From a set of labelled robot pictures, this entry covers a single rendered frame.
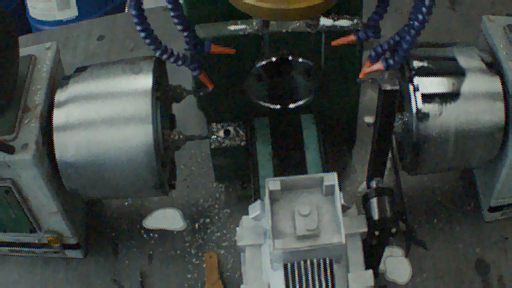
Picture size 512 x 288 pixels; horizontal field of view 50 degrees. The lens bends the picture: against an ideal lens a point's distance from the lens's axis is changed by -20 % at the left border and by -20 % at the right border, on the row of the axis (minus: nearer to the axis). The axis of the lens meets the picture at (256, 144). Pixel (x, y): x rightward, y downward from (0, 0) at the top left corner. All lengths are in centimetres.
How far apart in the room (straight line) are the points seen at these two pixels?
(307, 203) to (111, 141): 32
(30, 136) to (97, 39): 72
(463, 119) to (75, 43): 109
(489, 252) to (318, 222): 53
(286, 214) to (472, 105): 39
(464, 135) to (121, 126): 58
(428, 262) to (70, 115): 75
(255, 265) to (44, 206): 43
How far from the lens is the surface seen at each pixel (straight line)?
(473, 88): 109
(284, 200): 95
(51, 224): 122
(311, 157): 124
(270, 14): 91
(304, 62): 118
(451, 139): 109
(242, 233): 97
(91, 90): 107
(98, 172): 107
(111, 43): 170
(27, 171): 108
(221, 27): 115
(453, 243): 131
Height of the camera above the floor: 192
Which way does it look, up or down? 53 degrees down
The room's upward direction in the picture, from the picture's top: 4 degrees counter-clockwise
